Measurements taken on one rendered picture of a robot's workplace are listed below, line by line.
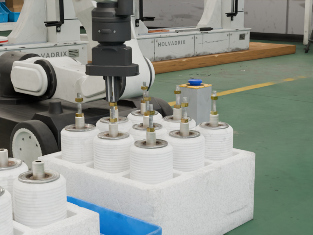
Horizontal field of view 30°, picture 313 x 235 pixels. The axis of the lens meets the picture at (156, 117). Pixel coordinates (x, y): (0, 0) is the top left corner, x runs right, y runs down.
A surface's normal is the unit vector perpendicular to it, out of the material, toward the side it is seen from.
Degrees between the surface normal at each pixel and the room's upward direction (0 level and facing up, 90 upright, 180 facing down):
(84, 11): 114
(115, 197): 90
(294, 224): 0
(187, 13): 90
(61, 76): 90
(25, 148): 90
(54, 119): 45
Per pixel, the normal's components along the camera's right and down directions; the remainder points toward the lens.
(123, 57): -0.19, 0.21
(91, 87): -0.69, 0.15
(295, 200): 0.00, -0.98
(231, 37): 0.72, 0.14
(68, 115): 0.50, -0.59
